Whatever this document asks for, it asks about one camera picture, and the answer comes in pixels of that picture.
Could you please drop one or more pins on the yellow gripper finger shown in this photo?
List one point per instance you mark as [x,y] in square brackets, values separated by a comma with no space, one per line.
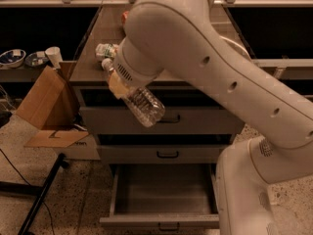
[118,88]

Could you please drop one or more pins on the clear plastic water bottle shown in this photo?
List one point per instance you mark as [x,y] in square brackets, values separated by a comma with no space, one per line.
[142,103]

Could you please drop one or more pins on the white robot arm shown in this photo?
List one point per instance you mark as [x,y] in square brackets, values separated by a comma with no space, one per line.
[177,36]

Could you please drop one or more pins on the top grey drawer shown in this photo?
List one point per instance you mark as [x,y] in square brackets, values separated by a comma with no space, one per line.
[119,120]

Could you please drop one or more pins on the grey drawer cabinet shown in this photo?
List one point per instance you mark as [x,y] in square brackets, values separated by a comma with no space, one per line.
[89,82]

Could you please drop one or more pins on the bottom grey drawer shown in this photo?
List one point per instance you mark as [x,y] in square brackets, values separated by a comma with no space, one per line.
[165,197]

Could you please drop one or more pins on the green white crushed can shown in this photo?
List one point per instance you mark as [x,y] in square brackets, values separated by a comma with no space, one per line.
[104,51]

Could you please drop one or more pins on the brown cardboard box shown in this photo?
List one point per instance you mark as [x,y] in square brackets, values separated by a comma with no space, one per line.
[51,107]

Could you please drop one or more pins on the red soda can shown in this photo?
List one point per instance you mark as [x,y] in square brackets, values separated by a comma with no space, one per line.
[124,17]

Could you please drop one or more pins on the white paper cup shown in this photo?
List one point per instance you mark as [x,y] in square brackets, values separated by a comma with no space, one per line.
[54,55]

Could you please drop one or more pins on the blue white bowl right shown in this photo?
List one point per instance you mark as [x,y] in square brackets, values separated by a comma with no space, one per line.
[36,60]

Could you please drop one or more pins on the blue white bowl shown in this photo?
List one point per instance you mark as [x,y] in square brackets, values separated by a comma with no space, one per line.
[13,58]
[36,60]

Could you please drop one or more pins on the blue white bowl left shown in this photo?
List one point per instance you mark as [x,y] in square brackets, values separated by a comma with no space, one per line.
[13,58]

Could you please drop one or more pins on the black stand leg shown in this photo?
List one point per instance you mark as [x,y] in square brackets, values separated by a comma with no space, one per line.
[38,192]

